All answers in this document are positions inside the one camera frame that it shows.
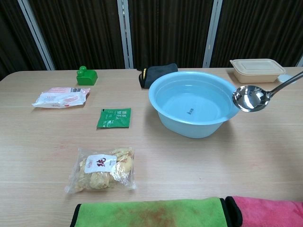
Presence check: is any light blue plastic basin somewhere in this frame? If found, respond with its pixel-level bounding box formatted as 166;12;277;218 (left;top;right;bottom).
148;71;242;139

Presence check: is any dark grey folded cloth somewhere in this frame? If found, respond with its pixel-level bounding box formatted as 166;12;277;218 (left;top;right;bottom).
137;62;178;89

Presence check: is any white round lid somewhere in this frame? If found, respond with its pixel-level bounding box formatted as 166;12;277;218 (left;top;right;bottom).
277;74;297;84

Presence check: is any clear bag of chips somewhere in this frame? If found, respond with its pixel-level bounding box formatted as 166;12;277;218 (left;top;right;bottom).
64;147;137;194

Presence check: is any green microfiber cloth black trim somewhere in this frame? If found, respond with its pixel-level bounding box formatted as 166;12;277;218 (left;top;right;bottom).
70;197;228;227

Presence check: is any green toy block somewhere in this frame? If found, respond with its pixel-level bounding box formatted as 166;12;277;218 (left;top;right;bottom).
76;66;98;86

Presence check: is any white pink snack packet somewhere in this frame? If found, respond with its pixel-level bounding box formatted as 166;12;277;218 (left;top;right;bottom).
31;87;91;109

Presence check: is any stainless steel ladle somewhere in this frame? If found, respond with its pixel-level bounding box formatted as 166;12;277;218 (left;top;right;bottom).
232;70;303;113

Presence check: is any beige lidded food container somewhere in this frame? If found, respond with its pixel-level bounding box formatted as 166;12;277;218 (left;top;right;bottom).
229;58;287;84

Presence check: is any green sachet packet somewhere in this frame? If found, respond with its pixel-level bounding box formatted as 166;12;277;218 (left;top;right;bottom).
96;107;132;130

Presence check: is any pink microfiber cloth black trim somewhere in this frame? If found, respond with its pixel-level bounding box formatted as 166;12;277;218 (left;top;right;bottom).
225;195;303;227

